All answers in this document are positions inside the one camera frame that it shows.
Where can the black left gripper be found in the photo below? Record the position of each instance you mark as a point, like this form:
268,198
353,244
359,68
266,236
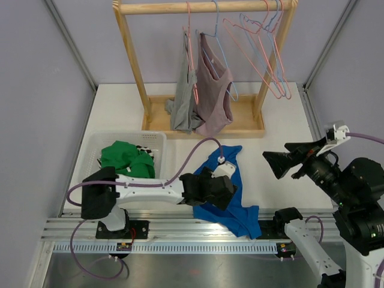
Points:
221,203

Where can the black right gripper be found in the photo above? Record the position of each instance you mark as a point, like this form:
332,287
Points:
281,162

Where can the blue tank top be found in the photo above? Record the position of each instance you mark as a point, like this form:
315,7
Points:
241,221

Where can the mauve tank top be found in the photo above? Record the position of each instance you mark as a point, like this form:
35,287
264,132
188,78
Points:
214,82

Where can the green tank top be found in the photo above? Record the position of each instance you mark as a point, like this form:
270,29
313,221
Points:
127,160

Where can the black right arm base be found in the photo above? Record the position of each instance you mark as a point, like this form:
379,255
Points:
274,228

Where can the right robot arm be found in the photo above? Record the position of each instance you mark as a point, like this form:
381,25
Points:
359,218

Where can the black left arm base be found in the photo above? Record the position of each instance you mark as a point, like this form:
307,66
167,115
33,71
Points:
137,229

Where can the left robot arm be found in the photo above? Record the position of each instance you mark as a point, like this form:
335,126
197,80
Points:
105,190

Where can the grey tank top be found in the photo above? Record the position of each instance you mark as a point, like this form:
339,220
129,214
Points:
182,116

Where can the translucent white plastic basket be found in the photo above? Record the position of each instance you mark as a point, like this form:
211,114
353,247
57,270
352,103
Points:
91,150

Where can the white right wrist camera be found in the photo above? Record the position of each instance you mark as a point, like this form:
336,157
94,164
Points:
335,135

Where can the aluminium mounting rail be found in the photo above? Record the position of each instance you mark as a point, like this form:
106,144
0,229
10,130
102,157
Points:
181,227

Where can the white slotted cable duct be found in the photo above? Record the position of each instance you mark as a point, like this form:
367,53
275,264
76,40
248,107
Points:
168,248

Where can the aluminium frame post right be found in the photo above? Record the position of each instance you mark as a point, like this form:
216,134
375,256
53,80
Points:
338,28

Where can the aluminium frame post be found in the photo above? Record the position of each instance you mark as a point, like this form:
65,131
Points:
338,28
66,35

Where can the aluminium frame post left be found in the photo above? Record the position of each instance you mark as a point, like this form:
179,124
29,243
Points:
66,35

